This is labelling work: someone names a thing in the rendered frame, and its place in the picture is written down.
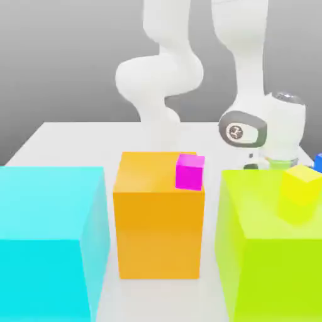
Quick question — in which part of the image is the small magenta cube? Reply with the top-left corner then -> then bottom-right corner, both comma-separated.
175,153 -> 206,192

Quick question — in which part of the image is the small yellow cube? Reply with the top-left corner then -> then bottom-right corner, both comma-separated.
277,164 -> 322,225

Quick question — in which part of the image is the large orange box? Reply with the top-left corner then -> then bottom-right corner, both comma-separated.
113,151 -> 206,280

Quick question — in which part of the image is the large cyan box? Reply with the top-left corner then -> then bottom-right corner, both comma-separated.
0,165 -> 111,322

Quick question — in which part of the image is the large lime green box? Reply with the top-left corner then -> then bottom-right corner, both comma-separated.
214,169 -> 322,322

